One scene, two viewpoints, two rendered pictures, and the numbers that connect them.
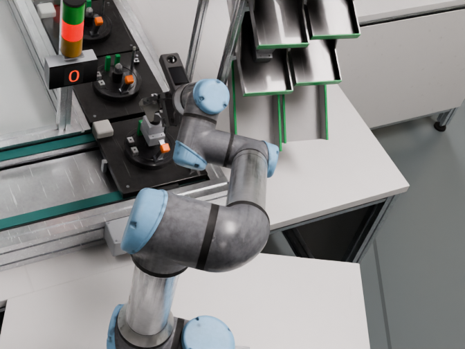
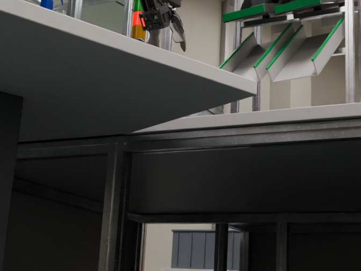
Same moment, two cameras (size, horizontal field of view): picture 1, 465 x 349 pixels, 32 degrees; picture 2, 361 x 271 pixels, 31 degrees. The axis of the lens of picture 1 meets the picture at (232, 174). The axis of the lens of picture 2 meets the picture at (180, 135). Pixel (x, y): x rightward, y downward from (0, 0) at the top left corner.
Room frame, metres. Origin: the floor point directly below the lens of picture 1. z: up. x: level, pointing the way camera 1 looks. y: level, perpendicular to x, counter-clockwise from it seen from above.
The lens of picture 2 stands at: (0.72, -1.43, 0.43)
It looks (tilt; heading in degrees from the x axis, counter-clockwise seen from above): 15 degrees up; 66
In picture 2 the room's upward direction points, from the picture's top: 3 degrees clockwise
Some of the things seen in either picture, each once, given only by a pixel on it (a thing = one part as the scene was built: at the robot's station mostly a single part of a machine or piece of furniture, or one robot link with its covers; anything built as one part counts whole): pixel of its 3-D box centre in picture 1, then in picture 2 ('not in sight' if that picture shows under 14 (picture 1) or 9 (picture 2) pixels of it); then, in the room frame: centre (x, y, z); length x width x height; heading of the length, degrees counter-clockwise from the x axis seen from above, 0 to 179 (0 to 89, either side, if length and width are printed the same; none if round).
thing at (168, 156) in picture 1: (149, 147); not in sight; (1.42, 0.23, 0.98); 0.14 x 0.14 x 0.02
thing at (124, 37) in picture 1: (88, 17); not in sight; (1.81, 0.54, 1.01); 0.24 x 0.24 x 0.13; 38
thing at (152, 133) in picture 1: (151, 124); not in sight; (1.43, 0.24, 1.06); 0.08 x 0.04 x 0.07; 38
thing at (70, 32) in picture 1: (72, 26); (139, 21); (1.40, 0.45, 1.34); 0.05 x 0.05 x 0.05
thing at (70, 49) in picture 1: (71, 43); (138, 34); (1.40, 0.45, 1.29); 0.05 x 0.05 x 0.05
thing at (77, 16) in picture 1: (73, 10); (140, 7); (1.40, 0.45, 1.39); 0.05 x 0.05 x 0.05
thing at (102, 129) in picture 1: (102, 131); not in sight; (1.44, 0.37, 0.97); 0.05 x 0.05 x 0.04; 38
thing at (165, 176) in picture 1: (149, 151); not in sight; (1.42, 0.23, 0.96); 0.24 x 0.24 x 0.02; 38
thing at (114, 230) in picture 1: (148, 228); not in sight; (1.20, 0.16, 0.93); 0.21 x 0.07 x 0.06; 128
